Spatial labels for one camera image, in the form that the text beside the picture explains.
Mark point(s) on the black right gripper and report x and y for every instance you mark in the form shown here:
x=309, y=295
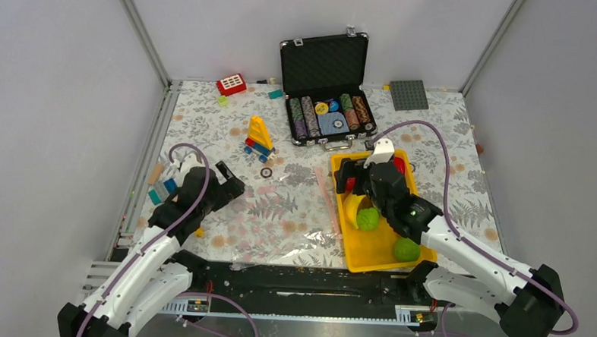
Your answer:
x=349, y=168

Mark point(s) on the red toy pepper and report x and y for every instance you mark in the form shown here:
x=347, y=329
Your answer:
x=399, y=164

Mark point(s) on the light green small block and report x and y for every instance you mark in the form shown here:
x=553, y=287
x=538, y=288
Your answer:
x=223, y=101

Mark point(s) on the red white toy block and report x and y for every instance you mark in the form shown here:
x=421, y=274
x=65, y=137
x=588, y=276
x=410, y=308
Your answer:
x=231, y=85

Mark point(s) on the green toy lime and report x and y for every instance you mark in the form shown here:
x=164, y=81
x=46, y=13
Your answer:
x=367, y=219
x=405, y=250

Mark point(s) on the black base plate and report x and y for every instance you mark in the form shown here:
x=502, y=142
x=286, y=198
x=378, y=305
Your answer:
x=297, y=291

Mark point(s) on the clear zip top bag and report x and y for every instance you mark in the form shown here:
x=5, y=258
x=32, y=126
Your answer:
x=287, y=218

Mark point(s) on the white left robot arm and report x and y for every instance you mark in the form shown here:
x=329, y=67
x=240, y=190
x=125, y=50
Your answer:
x=151, y=275

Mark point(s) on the grey lego baseplate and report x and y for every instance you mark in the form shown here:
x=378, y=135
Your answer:
x=408, y=95

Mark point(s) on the green toy lime front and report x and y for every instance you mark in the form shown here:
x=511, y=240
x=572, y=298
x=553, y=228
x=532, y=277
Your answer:
x=405, y=250

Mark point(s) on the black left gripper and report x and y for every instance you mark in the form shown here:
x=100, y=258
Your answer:
x=230, y=189

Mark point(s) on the teal small block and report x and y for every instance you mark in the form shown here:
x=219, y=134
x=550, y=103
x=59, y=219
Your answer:
x=275, y=94

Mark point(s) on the black poker chip case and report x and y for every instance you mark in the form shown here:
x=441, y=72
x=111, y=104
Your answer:
x=322, y=83

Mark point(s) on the yellow blue block tower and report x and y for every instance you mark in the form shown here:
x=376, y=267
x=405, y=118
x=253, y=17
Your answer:
x=258, y=140

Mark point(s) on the floral table mat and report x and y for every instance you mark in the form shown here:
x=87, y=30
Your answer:
x=285, y=154

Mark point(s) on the yellow toy banana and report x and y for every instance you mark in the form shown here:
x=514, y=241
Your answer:
x=352, y=205

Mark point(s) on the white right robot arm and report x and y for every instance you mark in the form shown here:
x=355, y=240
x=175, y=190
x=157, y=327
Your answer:
x=524, y=301

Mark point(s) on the wooden cylinder block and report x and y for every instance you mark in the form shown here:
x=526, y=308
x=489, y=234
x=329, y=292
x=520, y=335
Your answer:
x=155, y=174

